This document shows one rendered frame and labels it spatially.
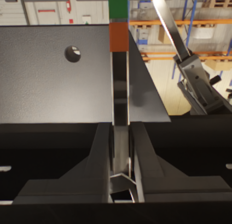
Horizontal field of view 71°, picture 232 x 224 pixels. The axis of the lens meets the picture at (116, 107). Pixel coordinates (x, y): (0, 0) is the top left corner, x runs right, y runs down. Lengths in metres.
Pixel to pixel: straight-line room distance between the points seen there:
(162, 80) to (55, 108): 10.11
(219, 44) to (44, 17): 9.11
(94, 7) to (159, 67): 4.55
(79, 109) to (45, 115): 0.05
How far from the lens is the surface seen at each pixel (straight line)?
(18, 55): 0.20
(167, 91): 10.68
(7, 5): 10.47
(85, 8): 9.30
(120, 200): 0.21
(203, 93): 0.30
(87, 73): 0.18
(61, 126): 0.24
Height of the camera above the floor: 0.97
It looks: 32 degrees up
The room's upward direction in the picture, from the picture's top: 179 degrees clockwise
